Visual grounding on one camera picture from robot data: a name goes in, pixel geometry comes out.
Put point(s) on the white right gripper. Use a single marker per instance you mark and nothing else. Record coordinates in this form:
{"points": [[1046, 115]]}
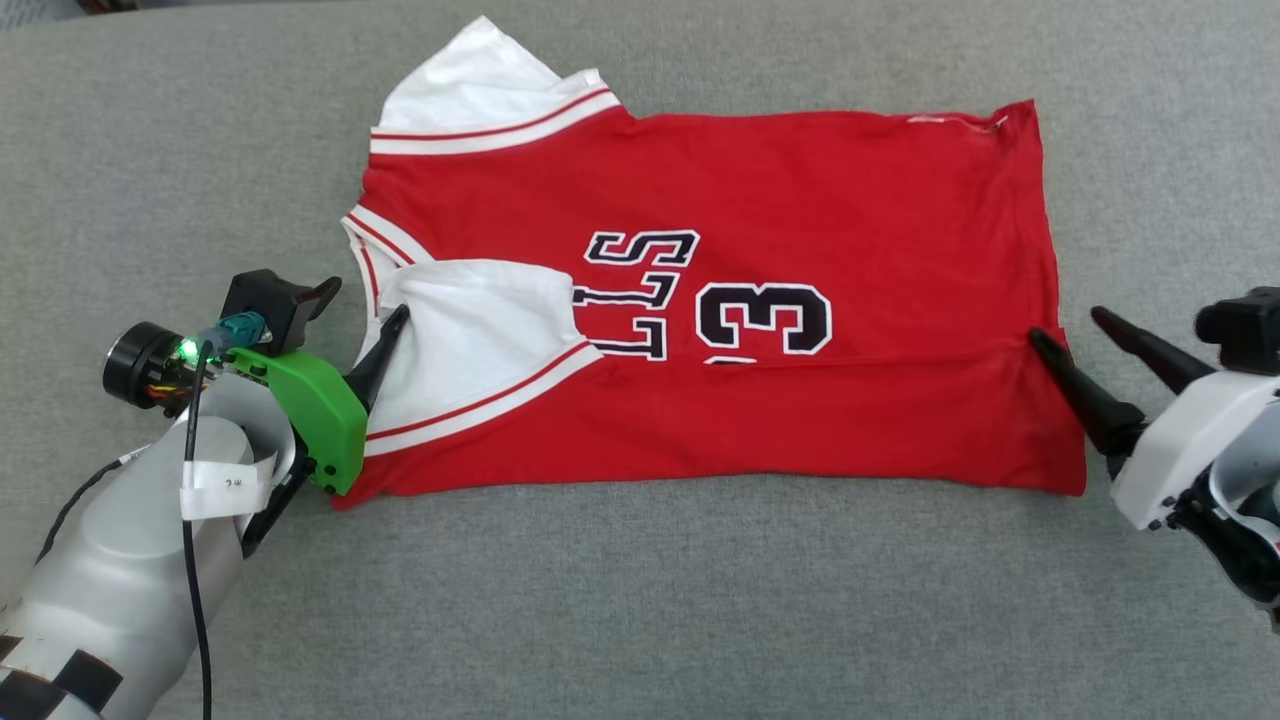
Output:
{"points": [[1175, 450]]}

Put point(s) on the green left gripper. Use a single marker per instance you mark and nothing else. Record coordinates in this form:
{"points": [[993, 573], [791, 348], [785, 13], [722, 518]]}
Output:
{"points": [[320, 420]]}

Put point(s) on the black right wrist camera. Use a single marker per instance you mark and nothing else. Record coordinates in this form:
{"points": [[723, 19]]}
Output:
{"points": [[1245, 330]]}

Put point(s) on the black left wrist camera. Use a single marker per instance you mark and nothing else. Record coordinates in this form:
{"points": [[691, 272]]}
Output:
{"points": [[260, 300]]}

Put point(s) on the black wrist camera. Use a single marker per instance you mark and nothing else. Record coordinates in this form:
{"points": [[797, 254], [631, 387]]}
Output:
{"points": [[260, 300], [1245, 330]]}

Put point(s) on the red and white basketball jersey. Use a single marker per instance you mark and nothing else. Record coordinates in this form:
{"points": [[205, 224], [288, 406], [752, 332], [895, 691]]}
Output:
{"points": [[800, 200]]}

